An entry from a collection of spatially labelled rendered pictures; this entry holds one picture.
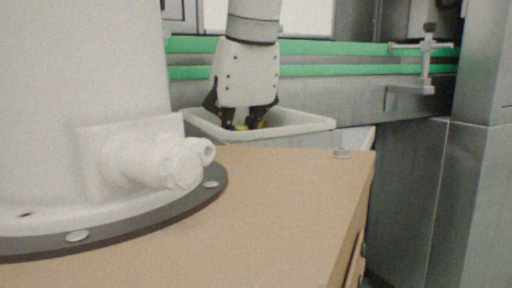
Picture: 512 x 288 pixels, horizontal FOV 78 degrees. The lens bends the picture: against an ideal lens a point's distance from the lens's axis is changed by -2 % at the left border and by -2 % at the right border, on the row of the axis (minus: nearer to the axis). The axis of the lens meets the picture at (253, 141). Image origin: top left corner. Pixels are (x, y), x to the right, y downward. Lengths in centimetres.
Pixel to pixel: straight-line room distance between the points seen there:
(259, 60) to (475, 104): 73
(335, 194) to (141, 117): 10
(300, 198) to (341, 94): 67
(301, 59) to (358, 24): 44
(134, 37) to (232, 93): 32
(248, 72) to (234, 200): 33
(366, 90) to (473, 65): 32
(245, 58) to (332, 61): 39
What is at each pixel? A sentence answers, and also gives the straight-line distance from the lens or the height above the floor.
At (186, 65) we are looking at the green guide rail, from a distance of 64.
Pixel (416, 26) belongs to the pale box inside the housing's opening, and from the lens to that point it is 132.
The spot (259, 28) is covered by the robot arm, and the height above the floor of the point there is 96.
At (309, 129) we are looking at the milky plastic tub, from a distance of 41.
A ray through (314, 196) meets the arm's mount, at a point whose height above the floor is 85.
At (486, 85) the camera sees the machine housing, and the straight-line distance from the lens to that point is 106.
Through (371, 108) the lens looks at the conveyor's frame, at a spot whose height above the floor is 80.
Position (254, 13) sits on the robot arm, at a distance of 45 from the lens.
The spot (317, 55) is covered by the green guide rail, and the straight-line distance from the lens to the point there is 80.
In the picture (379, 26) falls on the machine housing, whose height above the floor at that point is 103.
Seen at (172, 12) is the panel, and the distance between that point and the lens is 81.
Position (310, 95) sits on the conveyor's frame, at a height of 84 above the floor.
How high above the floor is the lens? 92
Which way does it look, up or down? 14 degrees down
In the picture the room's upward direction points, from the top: straight up
